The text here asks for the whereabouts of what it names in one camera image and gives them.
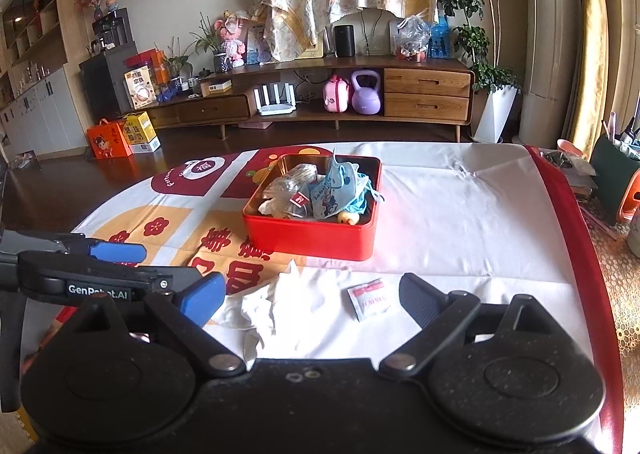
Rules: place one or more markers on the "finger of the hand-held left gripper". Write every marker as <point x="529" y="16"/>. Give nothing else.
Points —
<point x="117" y="251"/>
<point x="190" y="278"/>

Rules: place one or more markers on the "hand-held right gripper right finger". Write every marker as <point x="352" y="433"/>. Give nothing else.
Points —
<point x="420" y="301"/>

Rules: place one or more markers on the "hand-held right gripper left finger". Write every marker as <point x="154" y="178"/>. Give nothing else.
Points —
<point x="202" y="296"/>

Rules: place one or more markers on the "blue glove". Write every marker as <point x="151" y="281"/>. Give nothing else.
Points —
<point x="359" y="204"/>

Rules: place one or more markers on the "red tin box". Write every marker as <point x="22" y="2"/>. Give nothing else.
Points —
<point x="310" y="239"/>

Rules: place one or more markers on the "blue face mask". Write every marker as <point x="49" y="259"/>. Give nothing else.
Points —
<point x="330" y="194"/>

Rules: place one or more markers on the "white red sachet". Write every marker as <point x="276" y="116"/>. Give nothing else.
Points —
<point x="370" y="299"/>

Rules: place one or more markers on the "white plastic bag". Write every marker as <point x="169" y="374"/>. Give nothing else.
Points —
<point x="272" y="206"/>

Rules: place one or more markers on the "yellow carton box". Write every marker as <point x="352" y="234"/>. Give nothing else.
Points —
<point x="140" y="131"/>

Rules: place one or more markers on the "white mesh cloth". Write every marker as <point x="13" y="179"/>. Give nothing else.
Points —
<point x="300" y="174"/>

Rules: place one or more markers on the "white cabinet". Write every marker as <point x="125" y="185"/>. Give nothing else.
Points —
<point x="45" y="114"/>

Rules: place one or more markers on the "black cabinet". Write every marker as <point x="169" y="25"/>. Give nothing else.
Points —
<point x="107" y="89"/>

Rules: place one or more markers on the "white yellow snack box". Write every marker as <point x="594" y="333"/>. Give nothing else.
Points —
<point x="139" y="89"/>

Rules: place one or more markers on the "white router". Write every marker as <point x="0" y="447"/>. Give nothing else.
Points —
<point x="275" y="109"/>

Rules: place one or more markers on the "small cream box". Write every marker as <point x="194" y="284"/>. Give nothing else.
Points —
<point x="216" y="88"/>

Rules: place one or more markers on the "red orange gift box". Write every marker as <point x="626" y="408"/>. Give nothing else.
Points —
<point x="147" y="61"/>

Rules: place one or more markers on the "small green plant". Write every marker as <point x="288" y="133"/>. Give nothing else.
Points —
<point x="175" y="66"/>

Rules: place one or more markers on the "tall plant in white pot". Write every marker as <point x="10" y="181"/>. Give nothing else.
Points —
<point x="495" y="114"/>

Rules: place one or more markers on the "purple kettlebell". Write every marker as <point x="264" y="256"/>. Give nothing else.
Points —
<point x="366" y="99"/>

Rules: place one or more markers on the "plant in dark vase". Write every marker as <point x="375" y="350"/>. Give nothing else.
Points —
<point x="221" y="61"/>

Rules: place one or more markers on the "wooden TV cabinet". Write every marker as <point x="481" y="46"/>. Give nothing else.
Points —
<point x="425" y="84"/>

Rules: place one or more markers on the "black coffee machine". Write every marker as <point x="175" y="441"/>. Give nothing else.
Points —
<point x="112" y="31"/>

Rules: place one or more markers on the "pink toy suitcase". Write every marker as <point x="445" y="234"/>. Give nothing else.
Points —
<point x="336" y="96"/>

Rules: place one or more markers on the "green bin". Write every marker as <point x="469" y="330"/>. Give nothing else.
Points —
<point x="612" y="179"/>

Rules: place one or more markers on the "orange stool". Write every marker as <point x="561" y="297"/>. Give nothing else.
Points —
<point x="631" y="196"/>

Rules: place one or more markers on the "pink plush doll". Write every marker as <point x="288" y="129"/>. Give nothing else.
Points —
<point x="232" y="44"/>

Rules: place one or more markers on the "blue picture card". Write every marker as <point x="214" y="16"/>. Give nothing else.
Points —
<point x="257" y="46"/>

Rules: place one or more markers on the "clear plastic bag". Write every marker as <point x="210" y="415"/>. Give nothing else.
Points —
<point x="412" y="39"/>

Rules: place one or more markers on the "black speaker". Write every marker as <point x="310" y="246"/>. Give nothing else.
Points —
<point x="345" y="41"/>

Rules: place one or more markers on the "beige standing air conditioner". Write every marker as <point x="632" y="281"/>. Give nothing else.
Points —
<point x="550" y="34"/>

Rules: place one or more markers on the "yellow curtain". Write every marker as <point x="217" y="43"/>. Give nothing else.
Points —
<point x="590" y="34"/>

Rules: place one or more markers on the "photo frame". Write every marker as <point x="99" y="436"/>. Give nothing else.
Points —
<point x="27" y="160"/>

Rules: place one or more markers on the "wooden wall shelf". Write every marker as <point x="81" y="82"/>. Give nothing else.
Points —
<point x="65" y="9"/>

